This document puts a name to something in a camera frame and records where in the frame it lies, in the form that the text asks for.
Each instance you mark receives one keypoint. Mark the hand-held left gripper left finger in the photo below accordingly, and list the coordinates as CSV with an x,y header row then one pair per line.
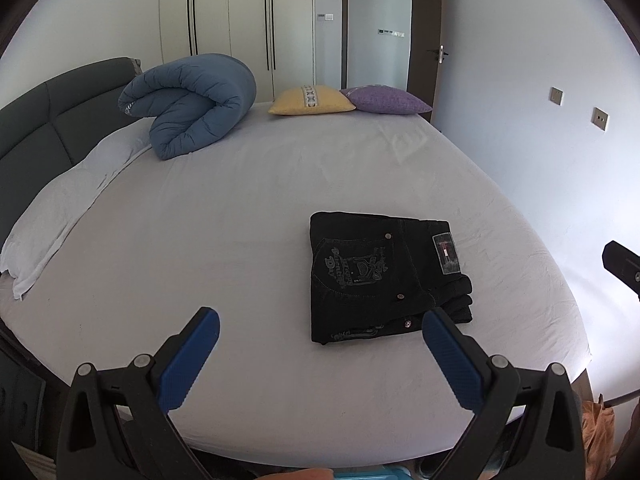
x,y
192,360

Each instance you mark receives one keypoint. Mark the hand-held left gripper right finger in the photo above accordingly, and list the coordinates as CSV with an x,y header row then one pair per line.
x,y
455,365

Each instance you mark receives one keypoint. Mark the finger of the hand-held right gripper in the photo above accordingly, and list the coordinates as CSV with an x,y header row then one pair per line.
x,y
622,262

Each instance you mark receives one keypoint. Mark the black denim pants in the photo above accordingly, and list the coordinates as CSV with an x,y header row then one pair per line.
x,y
360,300

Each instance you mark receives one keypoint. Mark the light blue plastic bin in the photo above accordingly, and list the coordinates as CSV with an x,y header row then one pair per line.
x,y
375,474

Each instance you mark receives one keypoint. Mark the white sheeted bed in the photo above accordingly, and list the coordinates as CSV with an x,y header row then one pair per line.
x,y
225,210

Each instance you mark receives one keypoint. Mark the orange cloth bag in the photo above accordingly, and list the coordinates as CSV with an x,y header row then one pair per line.
x,y
600,435

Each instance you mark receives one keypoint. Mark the dark bedside cabinet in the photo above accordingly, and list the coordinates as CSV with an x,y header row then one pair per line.
x,y
25,395

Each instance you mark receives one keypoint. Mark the white bed pillow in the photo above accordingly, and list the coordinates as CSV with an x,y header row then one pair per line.
x,y
60,200

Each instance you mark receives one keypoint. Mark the blue rolled duvet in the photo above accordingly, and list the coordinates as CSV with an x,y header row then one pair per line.
x,y
200,105

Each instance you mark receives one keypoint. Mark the purple throw pillow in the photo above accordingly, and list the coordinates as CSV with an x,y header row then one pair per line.
x,y
385,100

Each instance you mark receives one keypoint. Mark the grey padded headboard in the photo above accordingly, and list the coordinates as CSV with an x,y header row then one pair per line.
x,y
50,110

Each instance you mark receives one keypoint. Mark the yellow throw pillow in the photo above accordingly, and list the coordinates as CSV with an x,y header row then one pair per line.
x,y
335,100

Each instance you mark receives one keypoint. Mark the dark brown door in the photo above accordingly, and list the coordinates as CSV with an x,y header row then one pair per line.
x,y
425,10

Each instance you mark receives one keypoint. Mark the cream wardrobe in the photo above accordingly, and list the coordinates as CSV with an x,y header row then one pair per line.
x,y
225,10

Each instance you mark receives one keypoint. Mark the wall socket plate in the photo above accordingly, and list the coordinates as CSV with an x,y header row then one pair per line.
x,y
556,95
600,119

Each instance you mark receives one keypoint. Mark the white hallway switch panel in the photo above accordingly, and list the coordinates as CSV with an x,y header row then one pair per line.
x,y
391,33

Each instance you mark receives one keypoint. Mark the white wall control panel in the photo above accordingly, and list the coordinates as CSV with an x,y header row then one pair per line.
x,y
325,16

